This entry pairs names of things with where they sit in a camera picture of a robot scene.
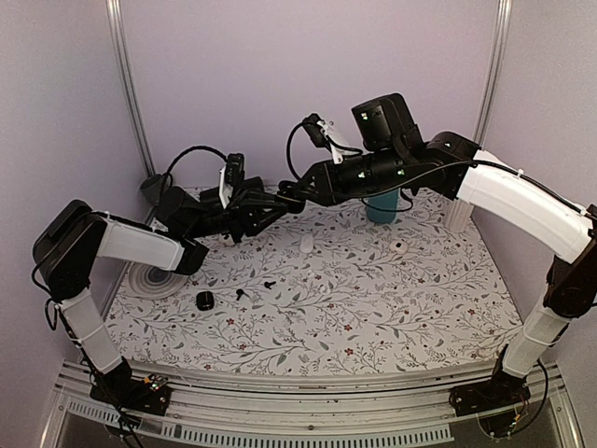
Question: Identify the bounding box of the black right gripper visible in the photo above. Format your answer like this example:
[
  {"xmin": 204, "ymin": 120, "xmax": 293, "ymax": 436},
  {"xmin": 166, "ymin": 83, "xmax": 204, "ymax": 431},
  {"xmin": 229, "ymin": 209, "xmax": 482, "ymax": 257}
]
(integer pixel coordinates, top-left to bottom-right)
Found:
[{"xmin": 292, "ymin": 145, "xmax": 409, "ymax": 206}]

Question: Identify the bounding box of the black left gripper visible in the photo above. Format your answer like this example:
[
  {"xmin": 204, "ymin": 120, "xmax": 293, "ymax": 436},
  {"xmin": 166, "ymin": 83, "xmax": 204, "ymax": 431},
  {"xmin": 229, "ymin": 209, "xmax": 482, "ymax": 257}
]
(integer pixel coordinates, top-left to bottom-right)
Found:
[{"xmin": 187, "ymin": 187, "xmax": 291, "ymax": 243}]

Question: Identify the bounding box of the white earbud charging case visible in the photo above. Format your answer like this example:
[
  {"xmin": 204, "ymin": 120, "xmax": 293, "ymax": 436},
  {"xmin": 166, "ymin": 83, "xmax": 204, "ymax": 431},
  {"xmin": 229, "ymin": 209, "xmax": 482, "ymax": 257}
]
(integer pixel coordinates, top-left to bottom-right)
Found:
[{"xmin": 390, "ymin": 240, "xmax": 410, "ymax": 256}]

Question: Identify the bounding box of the black earbud case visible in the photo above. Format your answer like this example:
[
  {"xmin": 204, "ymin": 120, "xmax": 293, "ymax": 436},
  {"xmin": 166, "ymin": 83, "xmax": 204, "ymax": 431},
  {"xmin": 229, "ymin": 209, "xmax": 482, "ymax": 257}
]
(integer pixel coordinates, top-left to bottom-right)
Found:
[
  {"xmin": 195, "ymin": 291, "xmax": 215, "ymax": 312},
  {"xmin": 275, "ymin": 180, "xmax": 306, "ymax": 215}
]

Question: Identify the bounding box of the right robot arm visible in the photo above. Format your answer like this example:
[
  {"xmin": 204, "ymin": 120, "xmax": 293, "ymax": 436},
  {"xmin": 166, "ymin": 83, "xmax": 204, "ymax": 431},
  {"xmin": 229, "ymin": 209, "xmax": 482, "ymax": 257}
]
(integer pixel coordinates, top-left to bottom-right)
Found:
[{"xmin": 257, "ymin": 92, "xmax": 596, "ymax": 407}]

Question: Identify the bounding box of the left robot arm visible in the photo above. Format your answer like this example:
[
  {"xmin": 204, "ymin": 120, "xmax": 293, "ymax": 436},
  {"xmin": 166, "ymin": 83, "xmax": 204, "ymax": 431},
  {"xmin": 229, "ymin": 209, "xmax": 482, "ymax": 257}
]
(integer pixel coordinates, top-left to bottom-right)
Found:
[{"xmin": 31, "ymin": 177, "xmax": 304, "ymax": 405}]

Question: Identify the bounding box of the white oval earbud case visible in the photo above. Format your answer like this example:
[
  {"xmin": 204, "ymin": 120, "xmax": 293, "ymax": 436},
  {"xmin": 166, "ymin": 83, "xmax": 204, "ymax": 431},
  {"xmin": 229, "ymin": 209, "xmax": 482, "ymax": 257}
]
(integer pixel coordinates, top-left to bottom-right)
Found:
[{"xmin": 299, "ymin": 234, "xmax": 314, "ymax": 254}]

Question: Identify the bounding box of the teal plastic cup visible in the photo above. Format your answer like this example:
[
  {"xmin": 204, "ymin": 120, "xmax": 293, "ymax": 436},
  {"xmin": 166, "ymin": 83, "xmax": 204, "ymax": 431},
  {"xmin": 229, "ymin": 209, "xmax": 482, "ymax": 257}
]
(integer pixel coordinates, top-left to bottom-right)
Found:
[{"xmin": 365, "ymin": 189, "xmax": 399, "ymax": 224}]

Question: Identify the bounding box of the floral patterned table mat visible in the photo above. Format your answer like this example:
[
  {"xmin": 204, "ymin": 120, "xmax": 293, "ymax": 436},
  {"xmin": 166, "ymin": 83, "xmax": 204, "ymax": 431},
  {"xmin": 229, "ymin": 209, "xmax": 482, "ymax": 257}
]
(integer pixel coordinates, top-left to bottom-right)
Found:
[{"xmin": 106, "ymin": 190, "xmax": 521, "ymax": 376}]

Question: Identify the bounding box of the dark green ceramic mug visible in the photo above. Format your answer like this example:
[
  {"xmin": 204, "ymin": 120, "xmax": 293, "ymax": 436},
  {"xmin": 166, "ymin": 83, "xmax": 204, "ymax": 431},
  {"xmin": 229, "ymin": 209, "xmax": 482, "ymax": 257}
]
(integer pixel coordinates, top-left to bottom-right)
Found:
[{"xmin": 140, "ymin": 174, "xmax": 172, "ymax": 206}]

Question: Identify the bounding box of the white ribbed plate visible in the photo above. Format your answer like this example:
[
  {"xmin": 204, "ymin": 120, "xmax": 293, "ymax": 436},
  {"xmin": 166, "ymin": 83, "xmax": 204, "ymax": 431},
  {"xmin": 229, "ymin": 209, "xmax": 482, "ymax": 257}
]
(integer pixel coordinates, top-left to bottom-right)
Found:
[{"xmin": 125, "ymin": 264, "xmax": 187, "ymax": 301}]

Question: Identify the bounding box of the white ribbed vase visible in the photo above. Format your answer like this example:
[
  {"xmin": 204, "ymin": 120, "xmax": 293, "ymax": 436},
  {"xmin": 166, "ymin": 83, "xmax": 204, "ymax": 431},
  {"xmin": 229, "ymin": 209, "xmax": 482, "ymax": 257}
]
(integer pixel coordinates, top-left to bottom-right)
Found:
[{"xmin": 446, "ymin": 200, "xmax": 474, "ymax": 232}]

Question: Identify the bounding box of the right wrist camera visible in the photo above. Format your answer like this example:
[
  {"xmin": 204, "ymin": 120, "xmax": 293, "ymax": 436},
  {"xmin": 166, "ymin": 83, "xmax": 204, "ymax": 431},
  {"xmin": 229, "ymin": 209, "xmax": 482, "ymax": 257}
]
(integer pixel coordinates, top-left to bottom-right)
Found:
[{"xmin": 301, "ymin": 113, "xmax": 350, "ymax": 164}]

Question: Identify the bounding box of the aluminium front rail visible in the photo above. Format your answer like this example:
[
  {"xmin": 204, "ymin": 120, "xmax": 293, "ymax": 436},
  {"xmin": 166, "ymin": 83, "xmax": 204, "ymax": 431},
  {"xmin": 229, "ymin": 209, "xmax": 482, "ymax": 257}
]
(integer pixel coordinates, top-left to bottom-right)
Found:
[{"xmin": 41, "ymin": 358, "xmax": 584, "ymax": 448}]

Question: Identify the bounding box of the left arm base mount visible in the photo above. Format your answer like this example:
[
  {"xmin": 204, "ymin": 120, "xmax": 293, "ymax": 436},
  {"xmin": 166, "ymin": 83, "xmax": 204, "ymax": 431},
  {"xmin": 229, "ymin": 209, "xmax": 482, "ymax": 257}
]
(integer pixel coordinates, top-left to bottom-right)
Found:
[{"xmin": 90, "ymin": 373, "xmax": 173, "ymax": 416}]

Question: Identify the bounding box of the aluminium frame post left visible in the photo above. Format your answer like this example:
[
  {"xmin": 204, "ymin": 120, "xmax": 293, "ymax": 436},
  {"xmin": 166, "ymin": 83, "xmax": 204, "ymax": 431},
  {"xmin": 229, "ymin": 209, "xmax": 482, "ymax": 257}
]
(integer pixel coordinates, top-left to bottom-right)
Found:
[{"xmin": 105, "ymin": 0, "xmax": 156, "ymax": 176}]

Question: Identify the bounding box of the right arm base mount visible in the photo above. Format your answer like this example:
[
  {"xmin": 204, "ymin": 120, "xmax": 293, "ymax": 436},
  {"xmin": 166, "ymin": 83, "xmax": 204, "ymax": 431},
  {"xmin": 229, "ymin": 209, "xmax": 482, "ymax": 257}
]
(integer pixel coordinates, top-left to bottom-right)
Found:
[{"xmin": 449, "ymin": 379, "xmax": 531, "ymax": 416}]

